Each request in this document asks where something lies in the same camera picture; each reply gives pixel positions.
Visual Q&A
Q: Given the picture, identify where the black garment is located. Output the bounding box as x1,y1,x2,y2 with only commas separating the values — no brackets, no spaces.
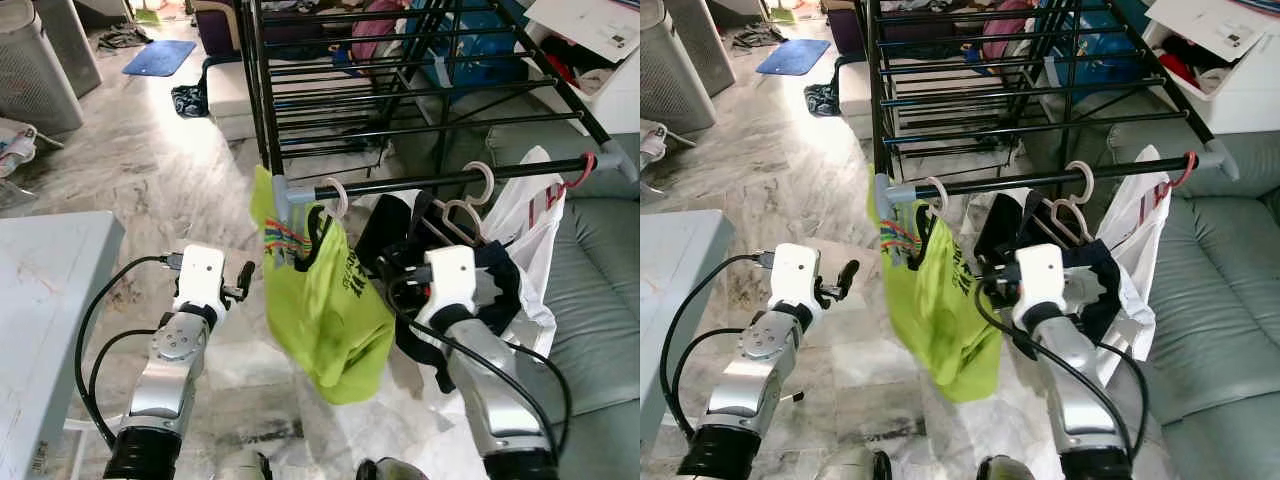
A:
354,194,523,367
972,190,1126,346

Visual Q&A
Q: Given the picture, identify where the pink plastic hanger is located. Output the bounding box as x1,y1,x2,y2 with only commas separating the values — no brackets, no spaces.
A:
1040,160,1097,246
412,160,497,248

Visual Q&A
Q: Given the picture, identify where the red hanger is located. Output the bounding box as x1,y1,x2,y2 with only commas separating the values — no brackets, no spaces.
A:
1150,150,1199,201
545,150,598,206

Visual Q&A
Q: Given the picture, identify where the lime green t-shirt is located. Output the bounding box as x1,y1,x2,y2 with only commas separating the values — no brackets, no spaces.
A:
866,165,1004,404
249,165,397,406

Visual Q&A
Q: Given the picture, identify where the black metal drying rack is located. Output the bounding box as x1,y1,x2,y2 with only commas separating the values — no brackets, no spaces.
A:
238,0,641,223
865,0,1241,216

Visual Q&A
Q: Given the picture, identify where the white t-shirt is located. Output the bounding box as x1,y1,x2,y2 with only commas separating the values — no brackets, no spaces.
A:
478,146,568,357
1095,146,1173,386

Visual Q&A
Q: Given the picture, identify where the light grey table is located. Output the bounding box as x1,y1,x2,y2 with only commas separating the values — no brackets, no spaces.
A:
0,210,126,480
640,210,736,456

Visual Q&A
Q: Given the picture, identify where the black bag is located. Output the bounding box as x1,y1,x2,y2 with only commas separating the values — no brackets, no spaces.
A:
803,83,843,118
171,84,210,120

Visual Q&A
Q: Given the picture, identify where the white ottoman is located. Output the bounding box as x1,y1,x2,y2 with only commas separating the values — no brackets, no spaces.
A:
838,55,1011,141
204,55,401,141

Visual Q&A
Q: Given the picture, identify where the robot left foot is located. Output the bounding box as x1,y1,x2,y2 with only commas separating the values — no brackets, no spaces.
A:
213,450,273,480
815,447,893,480

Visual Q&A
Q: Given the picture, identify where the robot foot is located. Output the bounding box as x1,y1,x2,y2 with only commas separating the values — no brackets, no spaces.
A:
213,450,273,480
815,447,893,480
355,457,431,480
977,455,1051,480

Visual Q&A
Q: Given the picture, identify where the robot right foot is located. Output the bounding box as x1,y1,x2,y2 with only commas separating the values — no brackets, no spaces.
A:
355,457,431,480
977,455,1051,480

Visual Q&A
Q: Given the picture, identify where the blue floor mat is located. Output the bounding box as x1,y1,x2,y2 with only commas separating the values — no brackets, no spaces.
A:
121,40,199,78
756,39,832,77

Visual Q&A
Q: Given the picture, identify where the blue bag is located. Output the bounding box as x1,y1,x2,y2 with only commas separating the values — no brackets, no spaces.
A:
1040,0,1151,91
415,0,531,91

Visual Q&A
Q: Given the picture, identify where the pink garment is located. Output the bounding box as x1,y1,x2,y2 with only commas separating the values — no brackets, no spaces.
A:
350,0,406,63
980,0,1036,63

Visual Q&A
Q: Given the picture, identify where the purple seat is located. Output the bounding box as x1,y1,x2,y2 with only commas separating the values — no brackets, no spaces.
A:
826,0,871,56
193,0,246,56

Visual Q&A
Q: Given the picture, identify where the dark clothes pile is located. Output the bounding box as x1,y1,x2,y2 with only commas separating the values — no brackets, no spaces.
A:
95,24,154,52
730,22,789,51

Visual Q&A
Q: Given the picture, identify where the red cloth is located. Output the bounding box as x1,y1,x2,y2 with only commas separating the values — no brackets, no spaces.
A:
543,50,586,86
1160,50,1206,86

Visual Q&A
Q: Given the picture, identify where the large grey air purifier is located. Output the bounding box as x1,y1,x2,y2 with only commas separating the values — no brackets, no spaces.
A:
0,0,86,138
640,0,716,136

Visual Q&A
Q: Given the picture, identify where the white storage box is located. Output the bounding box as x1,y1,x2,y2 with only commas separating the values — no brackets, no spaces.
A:
520,0,641,138
1143,0,1280,136

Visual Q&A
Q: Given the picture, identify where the slim grey tower appliance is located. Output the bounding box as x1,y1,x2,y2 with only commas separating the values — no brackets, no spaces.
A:
35,0,104,99
665,0,738,98

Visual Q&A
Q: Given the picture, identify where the white paper sheet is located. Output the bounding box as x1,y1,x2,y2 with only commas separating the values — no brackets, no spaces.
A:
524,0,641,63
1145,0,1266,63

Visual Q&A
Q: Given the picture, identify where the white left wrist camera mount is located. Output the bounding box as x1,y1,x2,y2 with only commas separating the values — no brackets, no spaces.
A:
770,243,823,309
174,245,227,311

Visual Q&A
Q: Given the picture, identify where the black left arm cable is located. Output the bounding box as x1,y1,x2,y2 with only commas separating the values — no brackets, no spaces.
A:
74,254,183,449
659,253,779,441

